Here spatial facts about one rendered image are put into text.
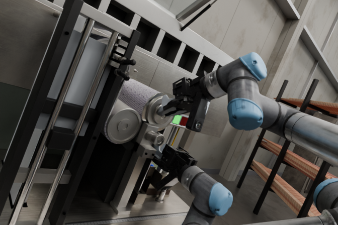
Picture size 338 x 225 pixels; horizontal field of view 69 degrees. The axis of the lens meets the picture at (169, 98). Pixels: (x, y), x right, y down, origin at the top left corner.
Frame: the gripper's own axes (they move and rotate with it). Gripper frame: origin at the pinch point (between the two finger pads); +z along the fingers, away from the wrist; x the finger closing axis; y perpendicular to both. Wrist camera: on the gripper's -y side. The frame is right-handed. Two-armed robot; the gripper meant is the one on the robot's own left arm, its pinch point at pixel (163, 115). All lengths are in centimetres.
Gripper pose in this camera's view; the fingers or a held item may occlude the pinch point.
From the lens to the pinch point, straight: 81.8
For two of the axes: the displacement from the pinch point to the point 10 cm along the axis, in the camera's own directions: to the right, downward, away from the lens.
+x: -7.0, -2.5, -6.7
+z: -7.1, 3.5, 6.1
